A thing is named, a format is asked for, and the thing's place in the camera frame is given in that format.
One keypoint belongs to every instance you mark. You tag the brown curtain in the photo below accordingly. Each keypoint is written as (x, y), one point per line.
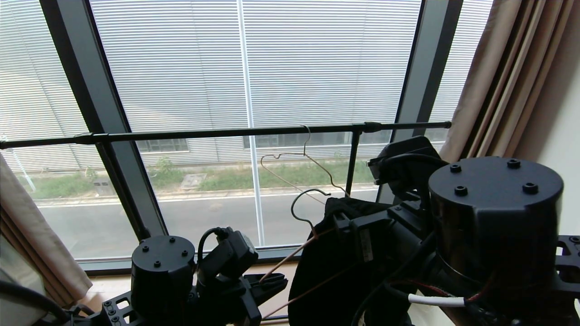
(498, 68)

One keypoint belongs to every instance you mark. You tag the beige curtain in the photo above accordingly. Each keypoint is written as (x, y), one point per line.
(41, 235)

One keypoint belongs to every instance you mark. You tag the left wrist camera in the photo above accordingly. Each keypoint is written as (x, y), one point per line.
(235, 253)

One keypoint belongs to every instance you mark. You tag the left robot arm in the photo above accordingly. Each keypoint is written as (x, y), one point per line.
(163, 271)

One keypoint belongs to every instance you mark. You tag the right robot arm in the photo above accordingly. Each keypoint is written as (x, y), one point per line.
(498, 217)

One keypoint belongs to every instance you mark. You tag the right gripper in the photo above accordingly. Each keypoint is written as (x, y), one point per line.
(385, 235)

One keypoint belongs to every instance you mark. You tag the window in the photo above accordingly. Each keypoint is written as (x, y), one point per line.
(72, 68)

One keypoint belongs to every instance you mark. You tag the black clothes rack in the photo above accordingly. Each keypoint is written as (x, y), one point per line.
(181, 134)

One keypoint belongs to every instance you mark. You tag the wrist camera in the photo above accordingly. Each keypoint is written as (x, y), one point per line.
(235, 253)
(403, 154)

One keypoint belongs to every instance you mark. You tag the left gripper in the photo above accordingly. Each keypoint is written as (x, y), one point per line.
(226, 308)

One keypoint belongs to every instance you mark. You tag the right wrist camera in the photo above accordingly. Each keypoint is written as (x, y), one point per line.
(403, 154)

